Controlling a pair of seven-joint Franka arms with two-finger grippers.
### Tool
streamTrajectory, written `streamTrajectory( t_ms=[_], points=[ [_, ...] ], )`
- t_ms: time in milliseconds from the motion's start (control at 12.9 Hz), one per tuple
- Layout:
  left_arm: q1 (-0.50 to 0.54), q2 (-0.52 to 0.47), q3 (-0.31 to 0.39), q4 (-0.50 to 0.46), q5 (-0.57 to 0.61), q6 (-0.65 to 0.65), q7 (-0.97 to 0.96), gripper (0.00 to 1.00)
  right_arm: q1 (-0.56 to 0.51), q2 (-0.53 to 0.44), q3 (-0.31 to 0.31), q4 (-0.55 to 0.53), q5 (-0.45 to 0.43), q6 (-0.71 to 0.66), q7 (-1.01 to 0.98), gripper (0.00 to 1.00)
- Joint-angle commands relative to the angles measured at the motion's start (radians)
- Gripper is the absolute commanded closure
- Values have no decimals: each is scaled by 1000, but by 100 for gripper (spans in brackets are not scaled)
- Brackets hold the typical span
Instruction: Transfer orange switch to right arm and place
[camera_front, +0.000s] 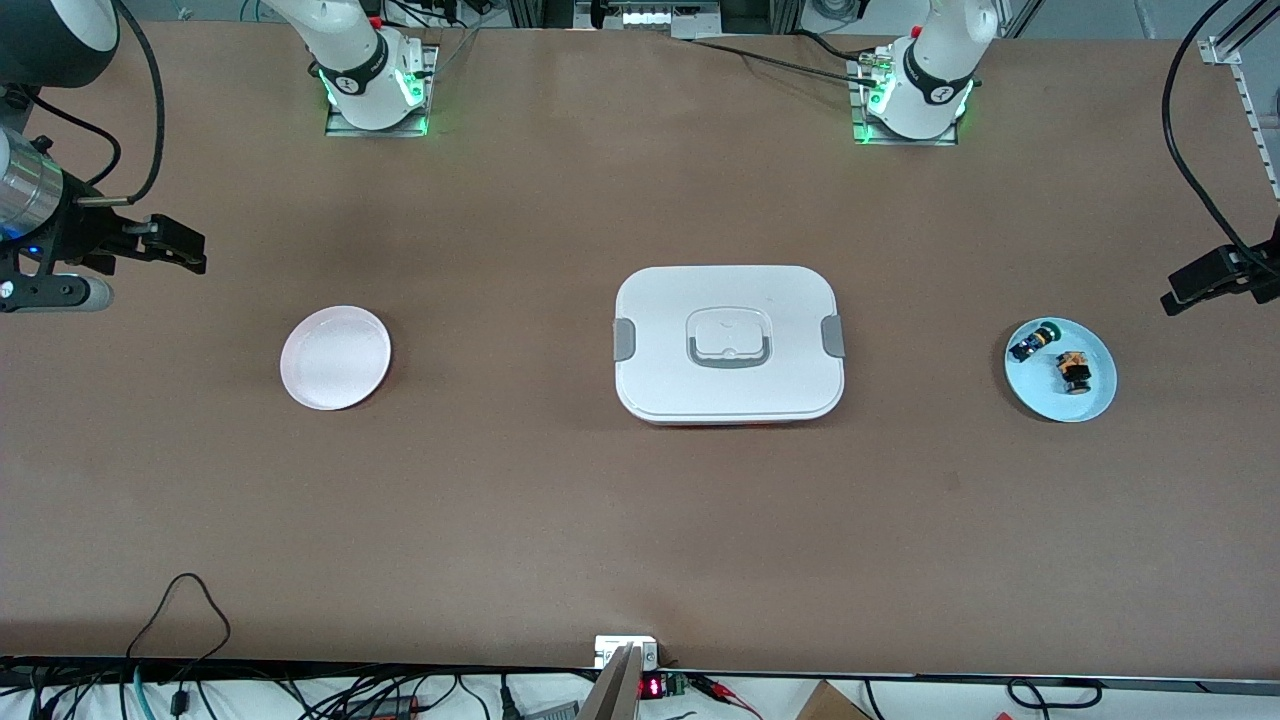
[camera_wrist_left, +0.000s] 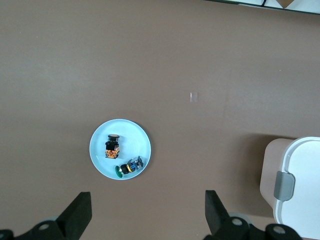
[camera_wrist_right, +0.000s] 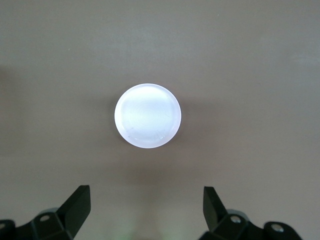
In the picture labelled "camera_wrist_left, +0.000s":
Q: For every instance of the white lidded box, grey latches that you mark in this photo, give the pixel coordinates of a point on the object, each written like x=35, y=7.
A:
x=302, y=175

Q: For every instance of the clear tape piece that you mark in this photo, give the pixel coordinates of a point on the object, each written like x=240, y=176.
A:
x=194, y=97

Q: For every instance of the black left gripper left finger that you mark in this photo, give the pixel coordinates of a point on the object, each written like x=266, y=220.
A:
x=72, y=220

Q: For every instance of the light blue round plate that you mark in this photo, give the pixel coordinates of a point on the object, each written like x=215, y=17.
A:
x=132, y=140

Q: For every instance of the green and blue push-button switch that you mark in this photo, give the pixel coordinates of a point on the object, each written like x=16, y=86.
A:
x=130, y=167

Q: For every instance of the brown cardboard piece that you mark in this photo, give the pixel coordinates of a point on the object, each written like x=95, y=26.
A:
x=285, y=2

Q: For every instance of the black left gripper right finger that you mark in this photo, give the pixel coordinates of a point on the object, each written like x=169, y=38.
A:
x=220, y=220

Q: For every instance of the orange push-button switch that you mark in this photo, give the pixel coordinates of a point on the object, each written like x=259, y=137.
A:
x=112, y=148

